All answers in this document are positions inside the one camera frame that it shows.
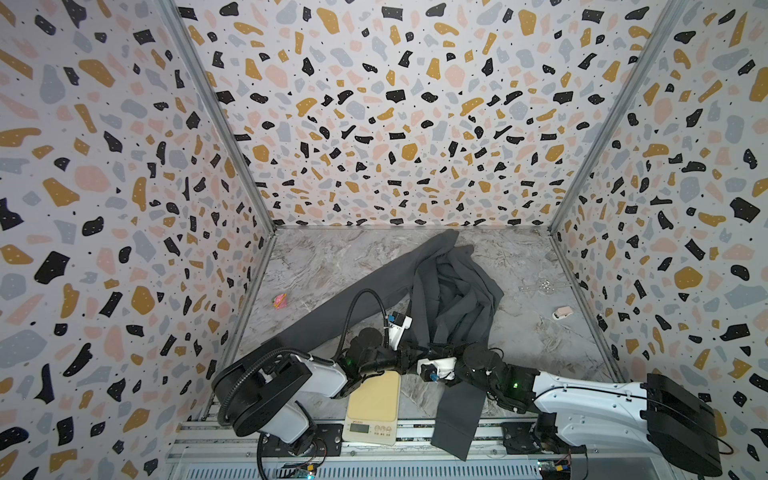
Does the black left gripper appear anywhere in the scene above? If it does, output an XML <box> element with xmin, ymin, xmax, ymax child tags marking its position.
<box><xmin>358</xmin><ymin>341</ymin><xmax>426</xmax><ymax>377</ymax></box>

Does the grey zip-up jacket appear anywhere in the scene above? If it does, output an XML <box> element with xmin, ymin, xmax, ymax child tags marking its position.
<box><xmin>263</xmin><ymin>229</ymin><xmax>505</xmax><ymax>462</ymax></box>

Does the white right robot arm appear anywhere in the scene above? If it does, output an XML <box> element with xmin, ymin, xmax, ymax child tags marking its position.
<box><xmin>451</xmin><ymin>344</ymin><xmax>723</xmax><ymax>477</ymax></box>

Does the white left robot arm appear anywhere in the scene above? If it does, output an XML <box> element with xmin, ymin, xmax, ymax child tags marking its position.
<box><xmin>213</xmin><ymin>327</ymin><xmax>426</xmax><ymax>444</ymax></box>

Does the cream kitchen scale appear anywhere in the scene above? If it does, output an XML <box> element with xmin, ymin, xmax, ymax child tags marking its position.
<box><xmin>342</xmin><ymin>371</ymin><xmax>401</xmax><ymax>446</ymax></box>

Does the small pink white toy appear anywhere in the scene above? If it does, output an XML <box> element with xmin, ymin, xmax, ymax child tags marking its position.
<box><xmin>552</xmin><ymin>306</ymin><xmax>574</xmax><ymax>321</ymax></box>

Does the pink yellow flower toy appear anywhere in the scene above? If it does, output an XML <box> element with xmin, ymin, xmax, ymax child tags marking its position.
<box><xmin>272</xmin><ymin>294</ymin><xmax>287</xmax><ymax>310</ymax></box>

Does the clear acrylic perforated plate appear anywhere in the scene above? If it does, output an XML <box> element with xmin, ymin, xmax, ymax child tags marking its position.
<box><xmin>536</xmin><ymin>278</ymin><xmax>558</xmax><ymax>295</ymax></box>

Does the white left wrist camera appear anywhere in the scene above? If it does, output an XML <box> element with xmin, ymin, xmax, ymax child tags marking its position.
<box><xmin>387</xmin><ymin>312</ymin><xmax>412</xmax><ymax>351</ymax></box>

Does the black corrugated cable conduit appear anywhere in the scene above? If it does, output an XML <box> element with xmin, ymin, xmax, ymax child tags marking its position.
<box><xmin>215</xmin><ymin>289</ymin><xmax>390</xmax><ymax>427</ymax></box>

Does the aluminium corner frame post left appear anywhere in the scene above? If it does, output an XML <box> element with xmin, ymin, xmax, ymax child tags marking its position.
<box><xmin>156</xmin><ymin>0</ymin><xmax>276</xmax><ymax>238</ymax></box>

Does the aluminium corner frame post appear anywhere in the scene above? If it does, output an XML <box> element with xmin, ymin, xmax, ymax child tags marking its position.
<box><xmin>156</xmin><ymin>0</ymin><xmax>276</xmax><ymax>238</ymax></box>
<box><xmin>548</xmin><ymin>0</ymin><xmax>687</xmax><ymax>238</ymax></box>

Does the aluminium corner frame post right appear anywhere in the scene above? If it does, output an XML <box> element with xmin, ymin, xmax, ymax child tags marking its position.
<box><xmin>548</xmin><ymin>0</ymin><xmax>687</xmax><ymax>238</ymax></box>

